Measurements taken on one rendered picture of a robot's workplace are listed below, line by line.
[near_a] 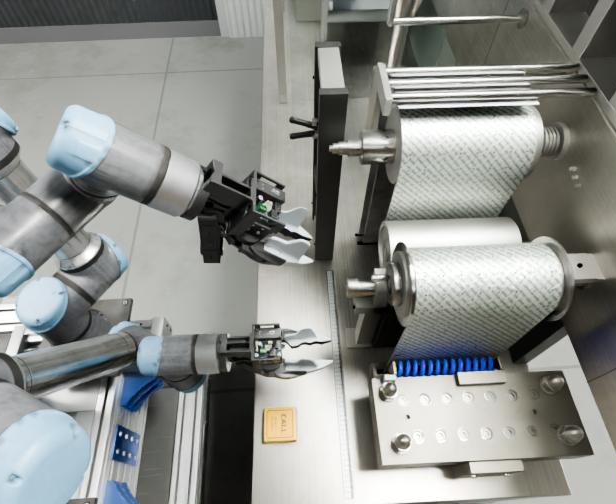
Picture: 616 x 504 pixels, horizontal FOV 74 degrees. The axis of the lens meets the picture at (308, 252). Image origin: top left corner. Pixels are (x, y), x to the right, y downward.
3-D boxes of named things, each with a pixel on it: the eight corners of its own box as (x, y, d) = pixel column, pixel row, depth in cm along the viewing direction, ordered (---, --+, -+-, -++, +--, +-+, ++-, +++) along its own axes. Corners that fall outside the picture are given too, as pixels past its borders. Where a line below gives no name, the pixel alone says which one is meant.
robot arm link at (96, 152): (63, 115, 48) (75, 86, 41) (154, 157, 54) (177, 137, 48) (37, 175, 46) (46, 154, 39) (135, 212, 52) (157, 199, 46)
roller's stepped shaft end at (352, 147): (328, 148, 80) (329, 136, 77) (359, 148, 80) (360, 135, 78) (329, 160, 78) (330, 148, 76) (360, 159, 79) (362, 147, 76)
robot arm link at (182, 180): (139, 216, 50) (150, 167, 54) (175, 230, 53) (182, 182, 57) (166, 183, 45) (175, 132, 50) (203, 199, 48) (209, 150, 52)
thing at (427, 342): (389, 358, 88) (407, 324, 72) (498, 353, 88) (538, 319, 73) (389, 361, 88) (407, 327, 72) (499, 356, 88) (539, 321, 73)
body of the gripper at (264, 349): (283, 361, 73) (215, 364, 73) (285, 375, 81) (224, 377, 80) (283, 321, 78) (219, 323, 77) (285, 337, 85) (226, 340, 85)
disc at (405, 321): (387, 270, 82) (401, 224, 70) (389, 270, 82) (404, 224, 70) (400, 340, 74) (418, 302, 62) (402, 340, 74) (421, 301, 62)
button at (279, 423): (265, 410, 94) (264, 407, 92) (295, 408, 94) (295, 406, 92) (264, 443, 90) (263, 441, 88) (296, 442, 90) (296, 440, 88)
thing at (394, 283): (392, 315, 71) (383, 289, 77) (403, 314, 71) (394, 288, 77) (396, 279, 67) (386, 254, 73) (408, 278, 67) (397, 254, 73)
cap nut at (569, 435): (553, 425, 80) (566, 421, 76) (572, 425, 80) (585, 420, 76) (560, 446, 78) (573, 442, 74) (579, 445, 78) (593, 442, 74)
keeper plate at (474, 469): (451, 467, 87) (468, 461, 77) (498, 465, 87) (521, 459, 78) (454, 481, 85) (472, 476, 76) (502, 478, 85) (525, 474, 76)
